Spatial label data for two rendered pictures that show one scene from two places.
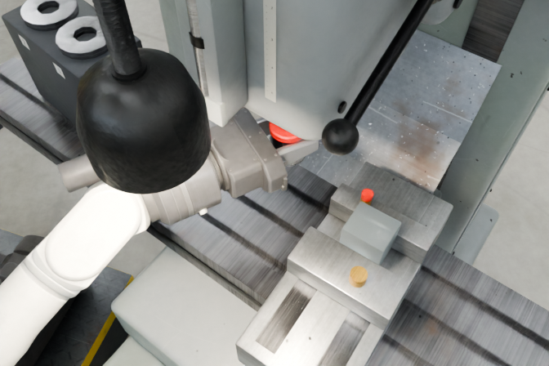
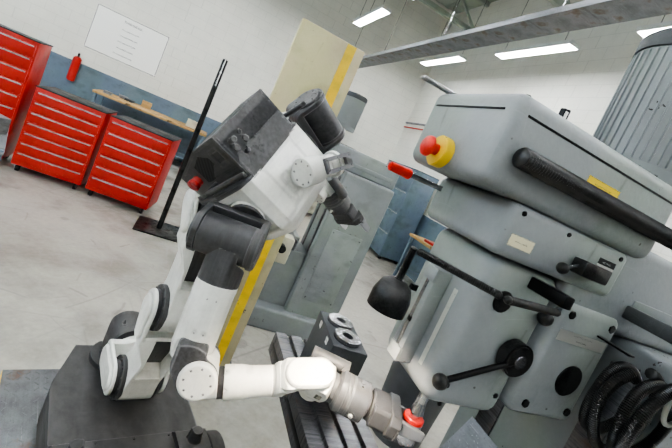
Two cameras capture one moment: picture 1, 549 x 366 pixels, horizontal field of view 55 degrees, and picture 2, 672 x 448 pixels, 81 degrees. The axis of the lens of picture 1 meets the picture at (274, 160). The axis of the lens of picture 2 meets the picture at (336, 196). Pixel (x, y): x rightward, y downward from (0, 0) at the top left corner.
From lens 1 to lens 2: 0.50 m
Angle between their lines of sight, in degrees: 54
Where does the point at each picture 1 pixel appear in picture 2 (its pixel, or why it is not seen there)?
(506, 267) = not seen: outside the picture
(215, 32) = (418, 315)
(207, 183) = (363, 400)
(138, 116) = (395, 285)
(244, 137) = (391, 402)
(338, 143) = (438, 378)
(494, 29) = not seen: outside the picture
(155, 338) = not seen: outside the picture
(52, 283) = (279, 376)
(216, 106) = (398, 348)
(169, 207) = (342, 394)
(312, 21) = (453, 329)
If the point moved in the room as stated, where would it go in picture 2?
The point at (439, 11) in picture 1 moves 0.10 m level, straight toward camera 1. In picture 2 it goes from (513, 399) to (487, 402)
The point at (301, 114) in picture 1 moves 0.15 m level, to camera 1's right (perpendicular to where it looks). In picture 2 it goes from (428, 374) to (504, 428)
